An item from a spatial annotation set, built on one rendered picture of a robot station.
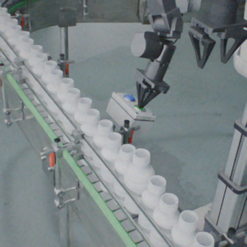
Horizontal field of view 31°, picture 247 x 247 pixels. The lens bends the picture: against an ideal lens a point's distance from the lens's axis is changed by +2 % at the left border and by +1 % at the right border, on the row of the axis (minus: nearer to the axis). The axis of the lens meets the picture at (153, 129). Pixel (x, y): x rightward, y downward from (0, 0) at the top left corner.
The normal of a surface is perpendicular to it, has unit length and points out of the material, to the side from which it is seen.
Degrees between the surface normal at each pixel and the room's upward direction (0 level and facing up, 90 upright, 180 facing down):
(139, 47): 70
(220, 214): 90
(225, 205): 90
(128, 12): 90
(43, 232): 0
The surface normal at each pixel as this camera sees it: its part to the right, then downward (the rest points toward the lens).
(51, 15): 0.66, 0.47
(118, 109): -0.75, -0.05
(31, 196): 0.10, -0.82
